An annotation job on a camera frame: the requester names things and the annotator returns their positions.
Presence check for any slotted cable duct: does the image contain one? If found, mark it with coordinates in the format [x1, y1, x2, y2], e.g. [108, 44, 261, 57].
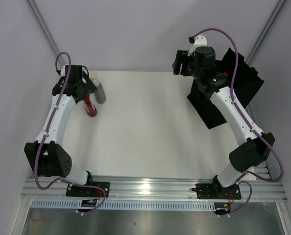
[30, 199, 216, 212]

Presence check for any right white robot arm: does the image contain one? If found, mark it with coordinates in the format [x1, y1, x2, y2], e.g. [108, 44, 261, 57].
[172, 47, 275, 198]

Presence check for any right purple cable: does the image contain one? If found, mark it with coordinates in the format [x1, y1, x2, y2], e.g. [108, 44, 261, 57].
[188, 28, 285, 216]

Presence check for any black canvas bag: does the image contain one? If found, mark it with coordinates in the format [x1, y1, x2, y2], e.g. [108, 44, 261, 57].
[187, 48, 264, 129]

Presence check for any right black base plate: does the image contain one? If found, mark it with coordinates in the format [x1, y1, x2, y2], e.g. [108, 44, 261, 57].
[191, 183, 242, 200]

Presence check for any small red bottle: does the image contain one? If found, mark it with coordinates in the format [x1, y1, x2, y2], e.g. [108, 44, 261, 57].
[83, 96, 97, 117]

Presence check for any grey bottle beige pump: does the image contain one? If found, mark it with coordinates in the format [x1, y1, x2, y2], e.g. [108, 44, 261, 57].
[89, 70, 106, 104]

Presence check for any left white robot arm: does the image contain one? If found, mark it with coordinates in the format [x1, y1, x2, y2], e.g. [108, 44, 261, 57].
[24, 65, 97, 196]

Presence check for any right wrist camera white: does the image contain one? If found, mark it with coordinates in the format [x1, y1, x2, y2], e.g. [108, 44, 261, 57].
[188, 35, 207, 56]

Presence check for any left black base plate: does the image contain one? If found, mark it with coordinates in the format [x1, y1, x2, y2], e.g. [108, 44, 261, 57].
[66, 182, 110, 198]

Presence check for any aluminium mounting rail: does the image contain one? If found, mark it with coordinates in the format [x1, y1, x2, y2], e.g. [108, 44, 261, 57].
[21, 176, 288, 202]

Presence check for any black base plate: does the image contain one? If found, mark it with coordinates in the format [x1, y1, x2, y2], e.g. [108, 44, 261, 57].
[66, 182, 110, 198]
[191, 183, 242, 200]

